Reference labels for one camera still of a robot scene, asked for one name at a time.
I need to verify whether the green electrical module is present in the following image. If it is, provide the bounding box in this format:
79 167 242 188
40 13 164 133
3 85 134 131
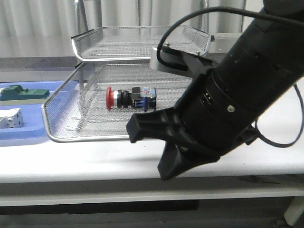
0 85 50 106

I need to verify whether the grey stone counter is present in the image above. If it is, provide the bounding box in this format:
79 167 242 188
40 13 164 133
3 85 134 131
0 31 304 81

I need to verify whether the blue plastic tray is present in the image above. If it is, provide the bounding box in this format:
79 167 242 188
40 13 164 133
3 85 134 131
0 80 79 141

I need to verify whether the black cable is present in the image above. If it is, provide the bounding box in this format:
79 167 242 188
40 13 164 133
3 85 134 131
156 6 304 148

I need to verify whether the silver metal rack frame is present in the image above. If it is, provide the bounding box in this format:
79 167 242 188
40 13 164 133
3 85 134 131
74 0 215 133

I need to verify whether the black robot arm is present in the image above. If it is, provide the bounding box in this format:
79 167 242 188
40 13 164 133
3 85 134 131
126 0 304 180

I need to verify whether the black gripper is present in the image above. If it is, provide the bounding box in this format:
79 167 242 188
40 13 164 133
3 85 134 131
126 70 259 181

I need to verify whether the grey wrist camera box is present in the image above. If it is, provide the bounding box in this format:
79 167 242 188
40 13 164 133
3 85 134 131
150 46 218 78

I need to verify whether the silver mesh tray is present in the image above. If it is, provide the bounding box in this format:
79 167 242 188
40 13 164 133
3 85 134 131
49 60 191 143
79 85 182 123
71 25 212 62

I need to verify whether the red emergency stop button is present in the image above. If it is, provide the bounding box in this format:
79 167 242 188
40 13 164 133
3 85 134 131
105 86 157 112

